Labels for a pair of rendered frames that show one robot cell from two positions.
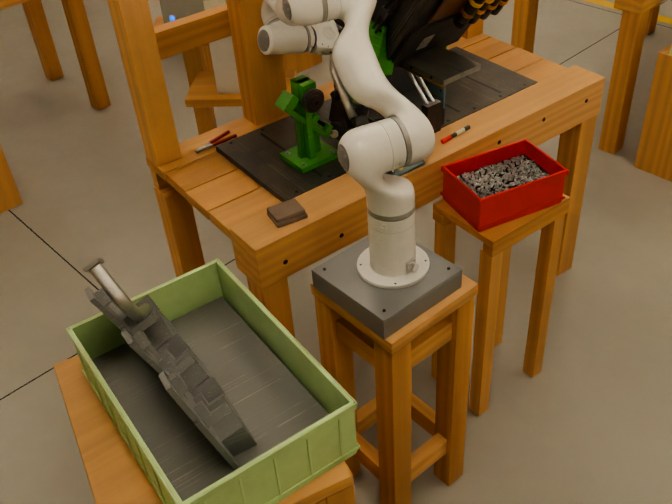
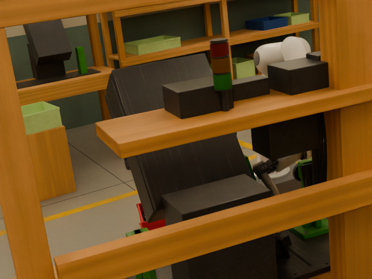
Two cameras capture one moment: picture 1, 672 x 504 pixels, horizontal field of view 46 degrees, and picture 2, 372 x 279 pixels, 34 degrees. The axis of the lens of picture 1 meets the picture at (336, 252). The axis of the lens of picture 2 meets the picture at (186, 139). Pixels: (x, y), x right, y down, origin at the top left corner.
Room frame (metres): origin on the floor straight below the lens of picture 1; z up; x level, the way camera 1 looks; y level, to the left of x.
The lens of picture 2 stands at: (4.28, 0.15, 1.96)
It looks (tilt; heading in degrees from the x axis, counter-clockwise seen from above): 17 degrees down; 194
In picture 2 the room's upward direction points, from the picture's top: 7 degrees counter-clockwise
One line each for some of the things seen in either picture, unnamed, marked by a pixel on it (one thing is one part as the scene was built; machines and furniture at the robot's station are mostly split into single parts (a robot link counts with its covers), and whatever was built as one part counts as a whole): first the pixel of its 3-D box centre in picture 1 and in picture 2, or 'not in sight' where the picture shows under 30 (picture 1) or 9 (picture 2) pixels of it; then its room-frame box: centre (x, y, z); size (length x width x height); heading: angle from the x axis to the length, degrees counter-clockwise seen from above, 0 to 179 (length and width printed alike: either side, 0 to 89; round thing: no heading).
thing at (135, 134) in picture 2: not in sight; (257, 106); (2.62, -0.05, 1.52); 0.90 x 0.25 x 0.04; 124
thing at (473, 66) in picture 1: (420, 56); not in sight; (2.37, -0.32, 1.11); 0.39 x 0.16 x 0.03; 34
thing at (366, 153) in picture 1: (377, 169); not in sight; (1.57, -0.11, 1.22); 0.19 x 0.12 x 0.24; 112
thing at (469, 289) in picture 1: (393, 288); not in sight; (1.57, -0.15, 0.83); 0.32 x 0.32 x 0.04; 38
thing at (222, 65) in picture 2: not in sight; (221, 64); (2.72, -0.13, 1.67); 0.05 x 0.05 x 0.05
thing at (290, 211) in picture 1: (287, 212); not in sight; (1.84, 0.13, 0.91); 0.10 x 0.08 x 0.03; 114
